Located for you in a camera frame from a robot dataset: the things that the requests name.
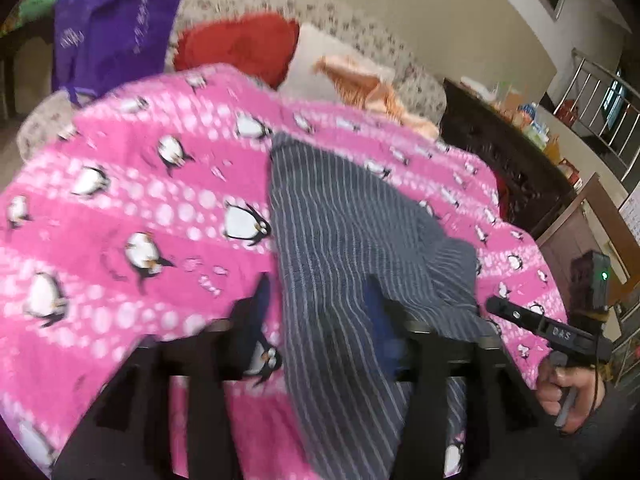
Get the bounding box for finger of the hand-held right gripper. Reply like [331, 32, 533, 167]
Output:
[486, 296, 552, 339]

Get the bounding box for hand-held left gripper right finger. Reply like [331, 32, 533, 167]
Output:
[362, 276, 576, 480]

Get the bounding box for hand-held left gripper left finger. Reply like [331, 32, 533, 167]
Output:
[52, 272, 273, 480]

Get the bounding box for grey striped pants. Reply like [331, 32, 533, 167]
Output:
[269, 132, 496, 480]

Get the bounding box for person's right forearm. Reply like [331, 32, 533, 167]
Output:
[555, 385, 638, 480]

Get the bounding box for person's right hand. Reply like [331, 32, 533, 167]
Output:
[537, 362, 608, 434]

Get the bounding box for brown wooden board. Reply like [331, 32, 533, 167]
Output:
[537, 172, 636, 311]

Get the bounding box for dark carved wooden cabinet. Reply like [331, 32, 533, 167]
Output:
[442, 77, 576, 238]

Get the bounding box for pink penguin print blanket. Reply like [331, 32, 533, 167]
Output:
[0, 62, 571, 480]

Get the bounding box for clutter of bottles and boxes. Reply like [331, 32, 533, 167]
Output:
[460, 75, 583, 191]

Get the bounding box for red container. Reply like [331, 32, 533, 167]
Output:
[556, 100, 582, 125]

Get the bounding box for orange cloth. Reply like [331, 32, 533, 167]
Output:
[314, 55, 441, 141]

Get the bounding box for metal stair railing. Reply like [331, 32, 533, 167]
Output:
[547, 47, 640, 181]

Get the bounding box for white pillow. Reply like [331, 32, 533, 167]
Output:
[277, 22, 396, 106]

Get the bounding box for red heart pillow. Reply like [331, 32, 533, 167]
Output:
[172, 14, 301, 91]

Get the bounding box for floral sofa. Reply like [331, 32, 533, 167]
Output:
[17, 0, 448, 161]

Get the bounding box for purple tote bag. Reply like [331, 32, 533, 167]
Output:
[50, 0, 193, 106]

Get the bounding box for dark wooden table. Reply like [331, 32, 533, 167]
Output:
[0, 20, 57, 121]

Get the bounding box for green printed table cloth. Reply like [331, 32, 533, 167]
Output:
[0, 0, 60, 37]

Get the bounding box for white wall calendar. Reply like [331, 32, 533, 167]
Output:
[617, 195, 640, 242]

